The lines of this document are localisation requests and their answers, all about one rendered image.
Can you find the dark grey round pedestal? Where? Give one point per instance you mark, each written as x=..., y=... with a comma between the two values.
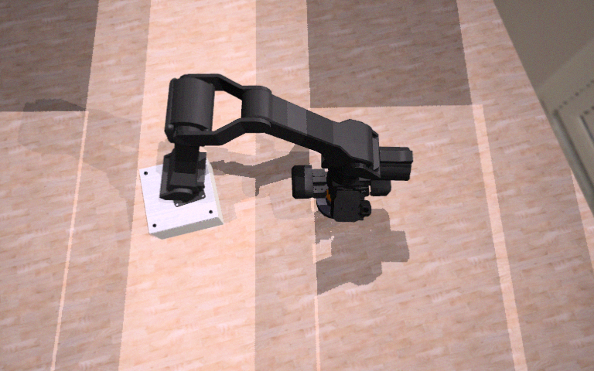
x=324, y=206

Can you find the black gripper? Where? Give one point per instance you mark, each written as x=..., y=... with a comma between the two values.
x=313, y=183

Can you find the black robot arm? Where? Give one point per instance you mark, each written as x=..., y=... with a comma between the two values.
x=350, y=149

